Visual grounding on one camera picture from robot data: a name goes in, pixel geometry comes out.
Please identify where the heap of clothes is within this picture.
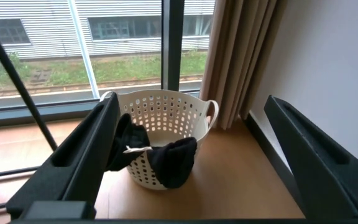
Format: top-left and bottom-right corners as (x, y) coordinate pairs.
(105, 113), (198, 190)

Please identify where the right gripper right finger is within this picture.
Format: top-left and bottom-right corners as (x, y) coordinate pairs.
(263, 95), (358, 220)

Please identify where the black clothes rack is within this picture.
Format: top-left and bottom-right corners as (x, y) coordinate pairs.
(0, 7), (58, 214)

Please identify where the beige curtain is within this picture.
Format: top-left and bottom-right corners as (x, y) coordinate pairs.
(199, 0), (288, 131)

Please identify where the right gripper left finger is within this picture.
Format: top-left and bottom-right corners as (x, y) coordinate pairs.
(5, 91), (121, 220)

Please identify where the white laundry basket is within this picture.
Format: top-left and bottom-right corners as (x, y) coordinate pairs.
(99, 89), (219, 191)

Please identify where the window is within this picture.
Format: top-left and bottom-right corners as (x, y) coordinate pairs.
(0, 0), (217, 130)

